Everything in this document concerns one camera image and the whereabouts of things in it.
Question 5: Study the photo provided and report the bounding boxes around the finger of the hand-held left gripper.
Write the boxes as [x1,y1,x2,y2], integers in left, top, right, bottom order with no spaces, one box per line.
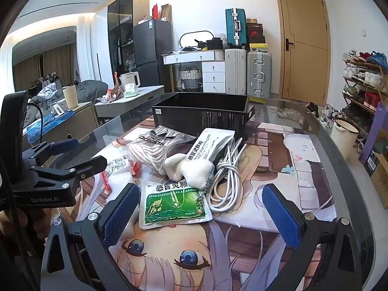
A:
[29,155,108,194]
[23,138,80,166]

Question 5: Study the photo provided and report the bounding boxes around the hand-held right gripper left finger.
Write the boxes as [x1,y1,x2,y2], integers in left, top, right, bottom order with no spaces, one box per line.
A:
[41,183,141,291]

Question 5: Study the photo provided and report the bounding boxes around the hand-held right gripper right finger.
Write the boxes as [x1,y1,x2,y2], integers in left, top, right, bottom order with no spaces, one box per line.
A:
[262,183,364,291]

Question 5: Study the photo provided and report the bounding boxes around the clear packet with red print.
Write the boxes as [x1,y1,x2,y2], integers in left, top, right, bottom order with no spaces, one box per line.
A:
[92,154,140,190]

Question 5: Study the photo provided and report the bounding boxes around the cream shoelace bag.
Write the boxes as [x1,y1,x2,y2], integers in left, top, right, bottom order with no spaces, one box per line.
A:
[126,141,182,174]

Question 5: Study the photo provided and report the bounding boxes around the green medicine packet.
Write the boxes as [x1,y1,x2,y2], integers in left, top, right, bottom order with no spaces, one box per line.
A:
[139,183,213,230]

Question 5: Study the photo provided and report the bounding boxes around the white cable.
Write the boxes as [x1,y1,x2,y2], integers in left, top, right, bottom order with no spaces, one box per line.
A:
[209,136,248,215]

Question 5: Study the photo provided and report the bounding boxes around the white shoelace bag with logo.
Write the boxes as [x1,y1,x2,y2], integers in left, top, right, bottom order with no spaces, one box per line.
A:
[133,126,197,160]

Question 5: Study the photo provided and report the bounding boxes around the white glove-shaped object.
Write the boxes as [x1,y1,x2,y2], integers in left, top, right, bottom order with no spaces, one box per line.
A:
[165,153,216,195]

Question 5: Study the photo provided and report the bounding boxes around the white medicine packet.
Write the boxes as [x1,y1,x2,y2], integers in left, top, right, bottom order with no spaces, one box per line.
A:
[186,127,237,171]

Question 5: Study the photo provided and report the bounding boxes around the black cardboard box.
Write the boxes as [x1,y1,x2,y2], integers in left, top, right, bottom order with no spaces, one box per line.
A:
[152,92,255,142]

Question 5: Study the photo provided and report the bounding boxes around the person's left hand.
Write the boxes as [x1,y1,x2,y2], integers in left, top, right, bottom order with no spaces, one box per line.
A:
[0,209,32,249]

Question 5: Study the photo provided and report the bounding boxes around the blue plastic bag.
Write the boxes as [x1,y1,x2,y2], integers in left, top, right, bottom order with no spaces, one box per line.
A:
[27,111,75,144]

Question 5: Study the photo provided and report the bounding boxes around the wooden low cabinet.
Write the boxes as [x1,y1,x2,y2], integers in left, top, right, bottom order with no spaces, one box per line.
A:
[27,101,100,150]

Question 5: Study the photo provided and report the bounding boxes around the beige cup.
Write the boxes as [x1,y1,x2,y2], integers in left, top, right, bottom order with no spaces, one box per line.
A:
[62,85,79,110]

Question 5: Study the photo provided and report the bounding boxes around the sofa with clothes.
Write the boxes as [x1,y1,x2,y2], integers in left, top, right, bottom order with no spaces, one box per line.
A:
[26,80,108,119]

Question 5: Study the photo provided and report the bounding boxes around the grey side table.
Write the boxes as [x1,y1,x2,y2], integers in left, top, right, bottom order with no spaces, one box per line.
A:
[95,85,166,125]

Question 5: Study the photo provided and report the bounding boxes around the red snack bag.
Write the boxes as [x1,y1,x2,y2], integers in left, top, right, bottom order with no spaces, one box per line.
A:
[103,72,125,103]

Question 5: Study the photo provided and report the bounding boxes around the white electric kettle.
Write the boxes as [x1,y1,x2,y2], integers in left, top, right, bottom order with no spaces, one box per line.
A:
[119,72,140,93]

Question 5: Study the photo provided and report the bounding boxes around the white basin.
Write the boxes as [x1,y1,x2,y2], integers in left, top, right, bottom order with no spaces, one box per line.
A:
[330,118,360,160]

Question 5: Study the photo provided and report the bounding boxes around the brown cardboard box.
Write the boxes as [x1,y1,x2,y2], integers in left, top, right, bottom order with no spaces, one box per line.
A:
[370,153,388,209]

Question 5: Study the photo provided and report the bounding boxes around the shoes on floor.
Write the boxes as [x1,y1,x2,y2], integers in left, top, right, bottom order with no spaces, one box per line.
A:
[277,103,334,128]

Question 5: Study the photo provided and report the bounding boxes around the purple yoga mat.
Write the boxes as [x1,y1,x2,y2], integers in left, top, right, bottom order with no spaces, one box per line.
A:
[359,103,388,171]

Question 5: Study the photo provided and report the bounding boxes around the tall dark glass cabinet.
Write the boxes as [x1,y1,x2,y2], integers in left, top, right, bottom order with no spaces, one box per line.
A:
[107,0,150,83]

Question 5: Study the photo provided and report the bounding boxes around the wicker basket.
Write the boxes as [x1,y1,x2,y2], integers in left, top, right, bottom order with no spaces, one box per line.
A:
[180,68,203,90]

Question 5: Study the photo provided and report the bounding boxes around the black refrigerator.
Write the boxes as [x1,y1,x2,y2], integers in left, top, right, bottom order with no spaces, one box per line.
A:
[132,19,174,94]

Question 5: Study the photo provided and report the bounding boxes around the silver suitcase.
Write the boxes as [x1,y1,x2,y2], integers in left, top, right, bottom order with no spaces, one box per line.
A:
[246,51,273,98]

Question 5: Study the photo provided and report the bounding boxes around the white suitcase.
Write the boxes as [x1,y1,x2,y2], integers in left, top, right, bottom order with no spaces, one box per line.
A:
[224,48,247,95]

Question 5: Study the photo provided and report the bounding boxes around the wooden shoe rack with shoes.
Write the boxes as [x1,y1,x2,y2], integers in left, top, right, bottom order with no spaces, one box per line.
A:
[342,50,388,134]

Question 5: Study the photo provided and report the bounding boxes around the oval mirror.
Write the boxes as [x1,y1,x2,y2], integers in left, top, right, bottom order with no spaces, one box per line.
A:
[179,30,214,51]

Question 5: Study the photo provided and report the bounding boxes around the wooden door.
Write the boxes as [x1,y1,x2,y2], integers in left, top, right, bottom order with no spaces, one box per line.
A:
[274,0,331,104]

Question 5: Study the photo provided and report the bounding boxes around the stack of shoe boxes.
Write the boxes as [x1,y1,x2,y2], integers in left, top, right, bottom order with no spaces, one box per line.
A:
[246,18,269,52]

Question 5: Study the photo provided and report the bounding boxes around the teal suitcase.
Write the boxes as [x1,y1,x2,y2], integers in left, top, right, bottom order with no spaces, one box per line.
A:
[225,8,247,49]

